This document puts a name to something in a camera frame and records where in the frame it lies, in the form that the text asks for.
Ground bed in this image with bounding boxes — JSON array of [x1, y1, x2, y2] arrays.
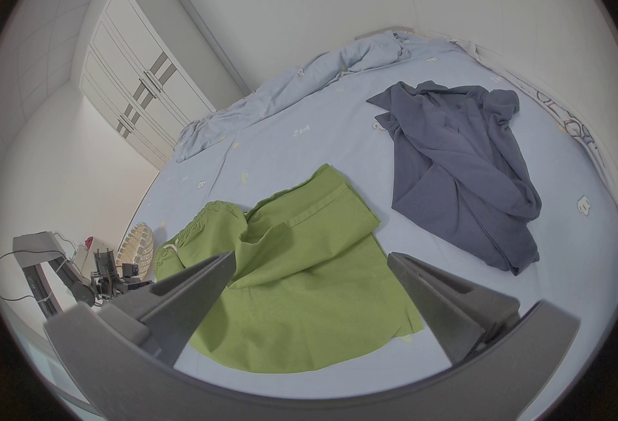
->
[[130, 0, 618, 386]]

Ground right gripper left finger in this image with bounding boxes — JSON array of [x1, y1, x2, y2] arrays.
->
[[101, 250, 237, 368]]

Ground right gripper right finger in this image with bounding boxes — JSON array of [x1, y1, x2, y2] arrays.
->
[[386, 251, 522, 368]]

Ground round woven basket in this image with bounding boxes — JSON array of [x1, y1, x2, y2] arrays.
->
[[115, 222, 156, 282]]

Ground green shorts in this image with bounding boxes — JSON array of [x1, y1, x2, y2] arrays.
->
[[154, 163, 426, 374]]

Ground pale blue quilt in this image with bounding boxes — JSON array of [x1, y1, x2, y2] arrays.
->
[[174, 31, 464, 164]]

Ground white wardrobe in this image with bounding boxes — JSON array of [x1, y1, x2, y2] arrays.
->
[[80, 0, 252, 170]]

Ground black cable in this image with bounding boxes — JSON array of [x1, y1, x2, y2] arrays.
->
[[0, 249, 46, 304]]

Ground dark blue garment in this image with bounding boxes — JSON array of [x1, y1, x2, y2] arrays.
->
[[366, 80, 541, 276]]

